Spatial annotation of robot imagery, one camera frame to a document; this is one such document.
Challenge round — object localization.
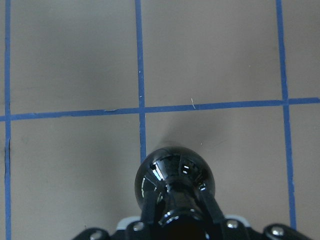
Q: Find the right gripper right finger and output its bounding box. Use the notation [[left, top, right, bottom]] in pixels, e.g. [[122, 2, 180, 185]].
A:
[[199, 188, 225, 240]]

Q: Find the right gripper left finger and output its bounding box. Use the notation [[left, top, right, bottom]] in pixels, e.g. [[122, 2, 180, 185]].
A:
[[141, 191, 158, 240]]

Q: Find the black wine bottle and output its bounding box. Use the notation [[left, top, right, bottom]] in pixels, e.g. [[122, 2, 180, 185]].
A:
[[134, 146, 215, 240]]

